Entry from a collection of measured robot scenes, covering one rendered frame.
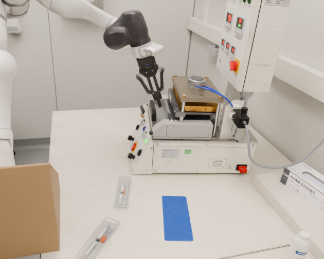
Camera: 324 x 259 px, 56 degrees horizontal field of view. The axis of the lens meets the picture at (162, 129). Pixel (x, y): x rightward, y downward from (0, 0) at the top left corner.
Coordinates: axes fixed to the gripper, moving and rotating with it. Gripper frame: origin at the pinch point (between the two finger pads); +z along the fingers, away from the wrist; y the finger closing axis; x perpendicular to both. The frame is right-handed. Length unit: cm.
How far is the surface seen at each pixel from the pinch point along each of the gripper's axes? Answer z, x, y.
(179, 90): -3.5, 6.0, -10.0
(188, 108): 3.6, 9.9, -11.5
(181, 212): 30, 40, 3
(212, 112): 9.1, 9.6, -21.0
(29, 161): 65, -103, 126
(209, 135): 15.9, 15.9, -16.5
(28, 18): -40, -128, 81
